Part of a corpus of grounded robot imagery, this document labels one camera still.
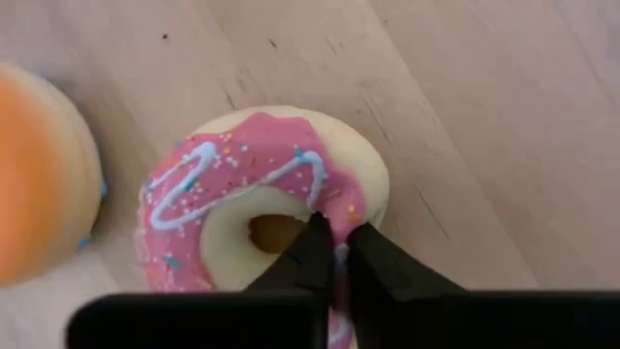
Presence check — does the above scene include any large orange toy donut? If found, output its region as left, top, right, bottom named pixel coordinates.
left=0, top=62, right=106, bottom=287

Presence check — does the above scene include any pink frosted toy donut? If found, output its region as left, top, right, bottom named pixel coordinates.
left=137, top=105, right=391, bottom=349

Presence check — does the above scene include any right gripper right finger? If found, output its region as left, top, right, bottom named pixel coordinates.
left=346, top=222, right=469, bottom=349

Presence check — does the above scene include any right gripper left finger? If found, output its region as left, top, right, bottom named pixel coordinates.
left=244, top=211, right=336, bottom=311

